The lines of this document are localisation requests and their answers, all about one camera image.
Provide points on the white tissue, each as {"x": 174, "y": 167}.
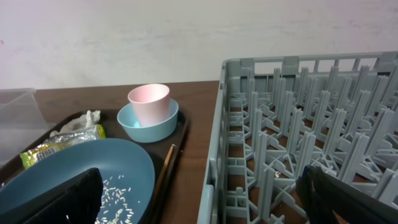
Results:
{"x": 84, "y": 121}

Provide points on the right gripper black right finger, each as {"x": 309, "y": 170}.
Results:
{"x": 324, "y": 197}

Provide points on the green snack wrapper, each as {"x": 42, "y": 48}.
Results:
{"x": 59, "y": 142}

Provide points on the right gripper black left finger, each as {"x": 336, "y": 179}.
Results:
{"x": 76, "y": 200}

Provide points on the clear plastic bin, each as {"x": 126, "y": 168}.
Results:
{"x": 21, "y": 122}

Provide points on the dark blue plate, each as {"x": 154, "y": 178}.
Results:
{"x": 123, "y": 165}

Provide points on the pink cup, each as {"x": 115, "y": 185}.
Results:
{"x": 150, "y": 103}

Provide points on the wooden chopstick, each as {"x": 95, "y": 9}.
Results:
{"x": 161, "y": 177}

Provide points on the brown serving tray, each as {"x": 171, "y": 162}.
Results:
{"x": 157, "y": 152}

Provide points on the grey dishwasher rack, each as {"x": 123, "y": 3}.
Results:
{"x": 276, "y": 115}

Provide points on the light blue bowl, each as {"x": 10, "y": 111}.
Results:
{"x": 127, "y": 119}

